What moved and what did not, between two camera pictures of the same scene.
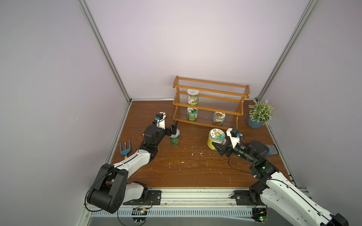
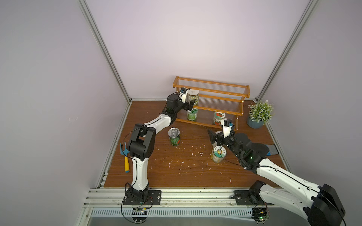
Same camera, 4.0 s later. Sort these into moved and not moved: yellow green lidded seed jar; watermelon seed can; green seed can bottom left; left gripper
Moved: yellow green lidded seed jar; left gripper
Not moved: green seed can bottom left; watermelon seed can
